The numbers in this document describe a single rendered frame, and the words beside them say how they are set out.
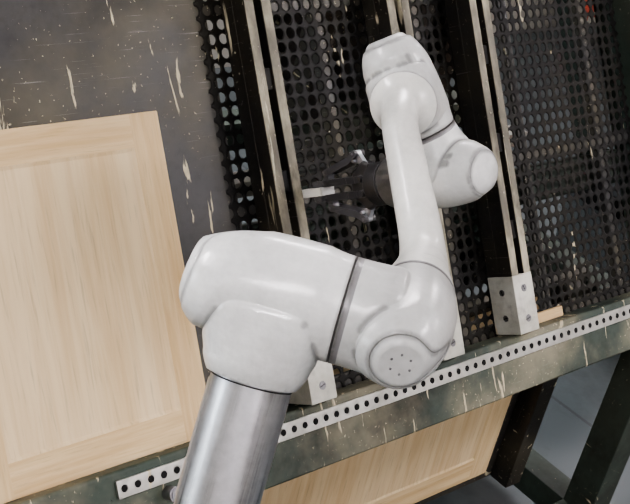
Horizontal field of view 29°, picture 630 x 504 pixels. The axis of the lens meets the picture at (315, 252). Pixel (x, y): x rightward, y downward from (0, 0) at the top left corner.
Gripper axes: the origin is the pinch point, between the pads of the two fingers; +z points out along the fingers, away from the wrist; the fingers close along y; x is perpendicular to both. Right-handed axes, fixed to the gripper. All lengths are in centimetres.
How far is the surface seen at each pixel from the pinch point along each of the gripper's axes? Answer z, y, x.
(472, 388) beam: 4, -46, -35
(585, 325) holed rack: 3, -41, -73
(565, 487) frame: 49, -95, -112
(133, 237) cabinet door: 6.9, -1.9, 35.0
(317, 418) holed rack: 2.9, -40.6, 6.2
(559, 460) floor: 77, -99, -142
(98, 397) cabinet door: 7, -26, 47
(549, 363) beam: 4, -46, -60
